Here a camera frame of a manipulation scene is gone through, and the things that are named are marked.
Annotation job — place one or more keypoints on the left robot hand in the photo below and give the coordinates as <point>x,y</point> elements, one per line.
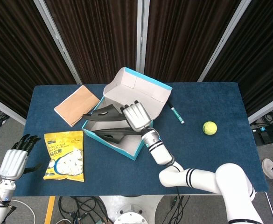
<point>11,163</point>

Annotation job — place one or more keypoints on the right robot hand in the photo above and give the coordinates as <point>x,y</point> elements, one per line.
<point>137,116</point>

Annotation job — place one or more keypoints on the turquoise cardboard shoe box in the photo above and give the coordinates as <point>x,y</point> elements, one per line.
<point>138,88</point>

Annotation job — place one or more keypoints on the black rubber slipper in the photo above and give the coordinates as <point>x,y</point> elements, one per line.
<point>108,115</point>
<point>113,135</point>

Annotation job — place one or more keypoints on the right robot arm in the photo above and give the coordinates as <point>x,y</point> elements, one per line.
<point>204,179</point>

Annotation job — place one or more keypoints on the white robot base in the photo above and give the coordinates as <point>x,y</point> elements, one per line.
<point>131,207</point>

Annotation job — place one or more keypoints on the green and black marker pen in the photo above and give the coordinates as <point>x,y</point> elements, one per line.
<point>177,114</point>

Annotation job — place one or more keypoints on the yellow marshmallow bag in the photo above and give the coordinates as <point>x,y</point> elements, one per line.
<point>65,161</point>

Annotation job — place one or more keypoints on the yellow floor tape strip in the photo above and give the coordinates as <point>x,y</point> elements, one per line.
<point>49,210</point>

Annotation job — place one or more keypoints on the brown spiral notebook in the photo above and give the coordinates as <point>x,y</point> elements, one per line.
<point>78,105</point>

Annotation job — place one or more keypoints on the blue table cloth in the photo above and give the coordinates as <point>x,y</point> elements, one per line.
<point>115,177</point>

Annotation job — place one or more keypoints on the yellow tennis ball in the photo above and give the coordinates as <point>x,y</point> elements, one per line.
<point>209,128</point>

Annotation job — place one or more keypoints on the dark pleated partition panel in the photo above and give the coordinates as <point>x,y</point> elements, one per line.
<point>99,35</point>
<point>185,35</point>
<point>10,46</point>
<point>262,58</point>

